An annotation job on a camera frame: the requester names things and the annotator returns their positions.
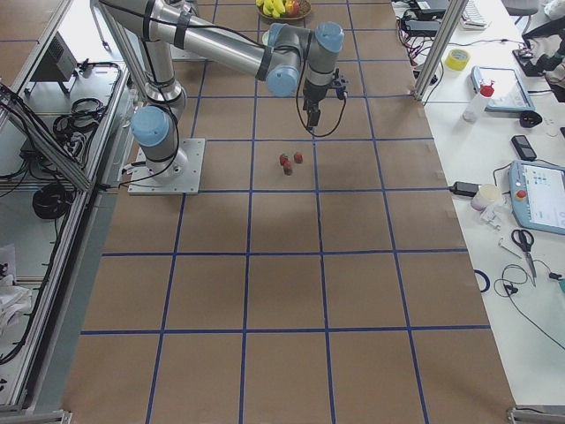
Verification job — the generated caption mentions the red apple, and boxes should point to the red apple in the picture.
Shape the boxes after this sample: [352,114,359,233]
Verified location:
[284,0,300,18]

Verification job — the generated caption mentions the teach pendant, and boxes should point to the teach pendant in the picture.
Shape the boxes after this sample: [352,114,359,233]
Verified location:
[508,161,564,235]
[471,66,535,113]

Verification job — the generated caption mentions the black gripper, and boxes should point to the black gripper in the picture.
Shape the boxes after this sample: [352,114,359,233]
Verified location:
[303,80,328,129]

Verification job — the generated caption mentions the black handled scissors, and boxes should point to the black handled scissors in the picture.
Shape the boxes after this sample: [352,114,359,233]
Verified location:
[511,229,537,286]

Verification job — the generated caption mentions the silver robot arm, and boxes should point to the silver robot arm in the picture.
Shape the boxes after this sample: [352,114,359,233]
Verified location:
[101,1,347,193]

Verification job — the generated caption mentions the lower teach pendant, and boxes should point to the lower teach pendant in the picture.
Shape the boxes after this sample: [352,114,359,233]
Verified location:
[508,161,564,235]

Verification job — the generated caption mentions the yellow banana bunch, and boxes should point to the yellow banana bunch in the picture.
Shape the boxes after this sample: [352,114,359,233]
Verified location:
[255,0,286,19]

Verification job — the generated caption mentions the black power adapter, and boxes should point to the black power adapter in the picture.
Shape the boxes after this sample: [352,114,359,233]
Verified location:
[448,181,480,198]

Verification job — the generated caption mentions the upper teach pendant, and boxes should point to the upper teach pendant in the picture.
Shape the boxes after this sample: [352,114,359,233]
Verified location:
[471,66,535,113]

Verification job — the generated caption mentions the white paper cup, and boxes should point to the white paper cup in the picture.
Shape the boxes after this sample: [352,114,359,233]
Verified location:
[471,184,502,212]

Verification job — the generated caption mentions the black phone remote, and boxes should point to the black phone remote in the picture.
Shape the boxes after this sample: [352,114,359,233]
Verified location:
[511,135,537,162]

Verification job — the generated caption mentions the red capped plastic bottle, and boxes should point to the red capped plastic bottle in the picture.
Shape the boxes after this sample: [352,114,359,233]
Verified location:
[462,80,494,123]

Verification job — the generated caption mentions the aluminium frame post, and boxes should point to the aluminium frame post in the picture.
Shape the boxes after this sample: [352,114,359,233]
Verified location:
[413,0,467,101]

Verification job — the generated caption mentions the wicker fruit basket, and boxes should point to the wicker fruit basket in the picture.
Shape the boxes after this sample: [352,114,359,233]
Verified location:
[256,0,311,21]

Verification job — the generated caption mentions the grey control box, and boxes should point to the grey control box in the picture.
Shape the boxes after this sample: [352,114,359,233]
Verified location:
[25,32,78,95]

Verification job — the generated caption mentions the yellow tape roll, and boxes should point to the yellow tape roll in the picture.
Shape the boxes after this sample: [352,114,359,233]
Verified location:
[444,49,471,71]

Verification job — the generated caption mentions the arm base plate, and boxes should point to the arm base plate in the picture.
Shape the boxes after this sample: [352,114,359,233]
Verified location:
[127,138,206,195]

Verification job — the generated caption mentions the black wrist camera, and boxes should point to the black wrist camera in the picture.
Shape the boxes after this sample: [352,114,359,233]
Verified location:
[330,68,349,101]

